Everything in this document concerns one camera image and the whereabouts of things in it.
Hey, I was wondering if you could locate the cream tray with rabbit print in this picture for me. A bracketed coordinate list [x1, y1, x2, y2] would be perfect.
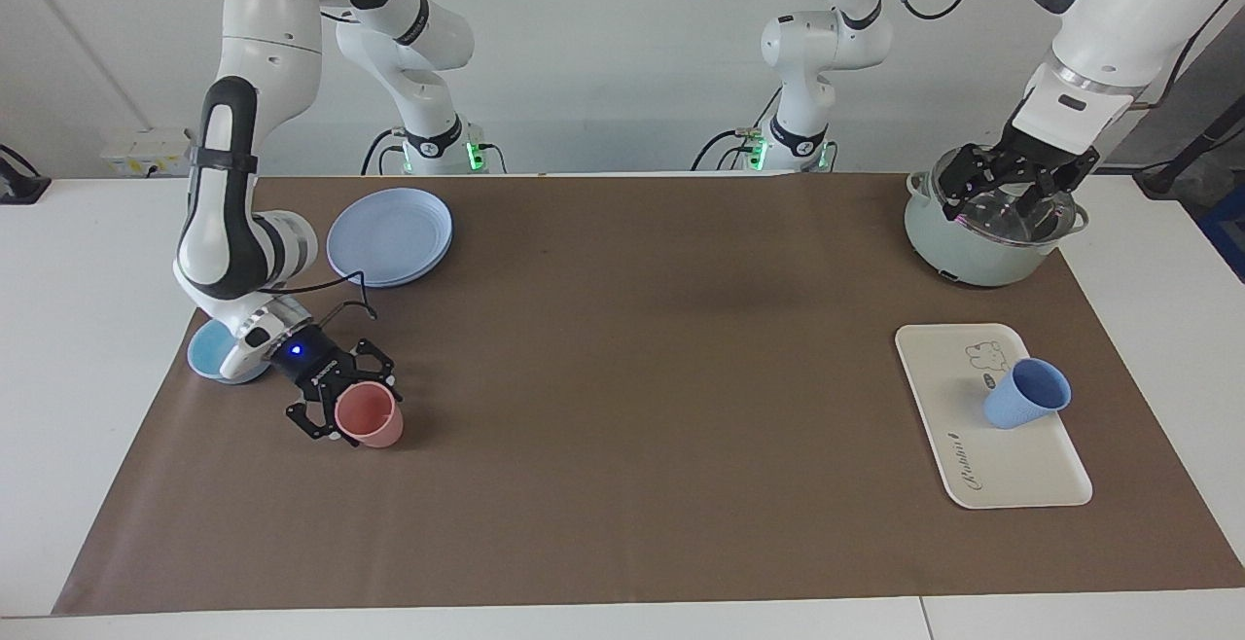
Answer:
[895, 323, 1093, 510]

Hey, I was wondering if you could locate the black left base cable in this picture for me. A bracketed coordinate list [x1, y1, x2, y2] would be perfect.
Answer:
[691, 86, 785, 172]

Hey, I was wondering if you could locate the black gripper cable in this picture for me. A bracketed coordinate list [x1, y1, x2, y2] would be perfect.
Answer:
[1128, 0, 1245, 114]
[258, 270, 379, 324]

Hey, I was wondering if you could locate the light blue bowl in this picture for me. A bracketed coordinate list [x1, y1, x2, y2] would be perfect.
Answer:
[187, 319, 275, 385]

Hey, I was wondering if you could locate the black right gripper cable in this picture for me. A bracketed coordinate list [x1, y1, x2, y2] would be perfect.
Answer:
[258, 270, 379, 324]

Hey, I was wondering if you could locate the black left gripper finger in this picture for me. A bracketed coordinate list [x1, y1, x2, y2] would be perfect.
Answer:
[939, 142, 1005, 225]
[1016, 149, 1100, 225]

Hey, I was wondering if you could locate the pink cup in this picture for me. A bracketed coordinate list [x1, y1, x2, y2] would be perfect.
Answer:
[335, 384, 404, 448]

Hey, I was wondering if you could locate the blue round plate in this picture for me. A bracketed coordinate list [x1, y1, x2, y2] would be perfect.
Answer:
[326, 188, 454, 289]

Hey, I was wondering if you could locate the blue crate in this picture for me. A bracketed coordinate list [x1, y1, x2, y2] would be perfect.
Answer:
[1201, 183, 1245, 281]

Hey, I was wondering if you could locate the black clamp mount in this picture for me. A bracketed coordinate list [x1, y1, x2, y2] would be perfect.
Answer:
[0, 144, 52, 205]

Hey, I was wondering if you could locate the pale green cooking pot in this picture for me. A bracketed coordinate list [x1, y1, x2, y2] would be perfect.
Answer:
[903, 171, 1090, 288]

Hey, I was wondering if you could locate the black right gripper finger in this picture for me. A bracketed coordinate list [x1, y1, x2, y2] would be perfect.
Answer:
[348, 338, 401, 393]
[285, 395, 353, 444]

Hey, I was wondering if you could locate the black stand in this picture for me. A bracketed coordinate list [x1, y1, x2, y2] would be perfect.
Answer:
[1133, 95, 1245, 199]

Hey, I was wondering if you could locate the brown table mat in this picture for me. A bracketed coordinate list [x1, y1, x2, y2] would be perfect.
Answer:
[52, 173, 1245, 617]

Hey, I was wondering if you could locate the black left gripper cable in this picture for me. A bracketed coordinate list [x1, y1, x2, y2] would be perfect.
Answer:
[1128, 0, 1245, 114]

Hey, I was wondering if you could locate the black right base cable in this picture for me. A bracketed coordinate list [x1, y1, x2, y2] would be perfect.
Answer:
[361, 127, 406, 176]

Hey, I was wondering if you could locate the white wall socket box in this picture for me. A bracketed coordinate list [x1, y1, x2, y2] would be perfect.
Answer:
[100, 129, 196, 177]

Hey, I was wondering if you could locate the black base cable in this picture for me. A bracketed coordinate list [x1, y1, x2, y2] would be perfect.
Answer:
[361, 127, 406, 176]
[691, 86, 785, 172]

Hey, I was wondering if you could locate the blue ribbed cup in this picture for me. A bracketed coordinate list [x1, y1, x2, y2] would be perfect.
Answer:
[982, 358, 1072, 430]

